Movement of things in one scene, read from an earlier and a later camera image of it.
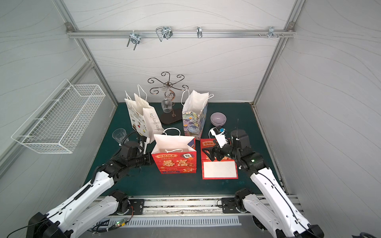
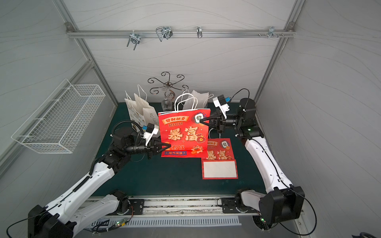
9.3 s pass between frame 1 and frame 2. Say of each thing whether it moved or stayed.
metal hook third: stayed
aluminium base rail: stayed
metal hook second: stayed
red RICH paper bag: stayed
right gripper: moved
